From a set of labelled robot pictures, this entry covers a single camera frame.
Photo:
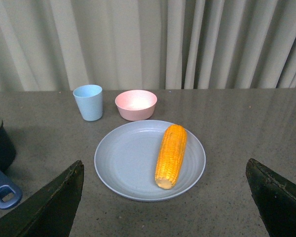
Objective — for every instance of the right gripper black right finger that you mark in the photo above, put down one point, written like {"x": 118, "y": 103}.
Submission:
{"x": 275, "y": 198}

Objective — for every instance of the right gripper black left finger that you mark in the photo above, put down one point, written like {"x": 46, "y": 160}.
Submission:
{"x": 50, "y": 212}

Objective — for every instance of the yellow corn cob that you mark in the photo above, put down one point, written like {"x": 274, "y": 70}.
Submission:
{"x": 170, "y": 157}

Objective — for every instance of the dark blue pot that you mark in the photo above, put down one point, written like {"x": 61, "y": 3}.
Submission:
{"x": 10, "y": 193}

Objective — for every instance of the grey-blue round plate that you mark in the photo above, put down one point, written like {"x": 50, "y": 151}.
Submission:
{"x": 126, "y": 157}

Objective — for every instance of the light blue cup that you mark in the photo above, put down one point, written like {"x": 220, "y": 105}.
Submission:
{"x": 89, "y": 100}

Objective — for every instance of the pink bowl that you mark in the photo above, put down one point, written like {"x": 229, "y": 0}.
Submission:
{"x": 135, "y": 105}

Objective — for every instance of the beige curtain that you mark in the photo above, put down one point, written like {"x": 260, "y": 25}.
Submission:
{"x": 49, "y": 45}

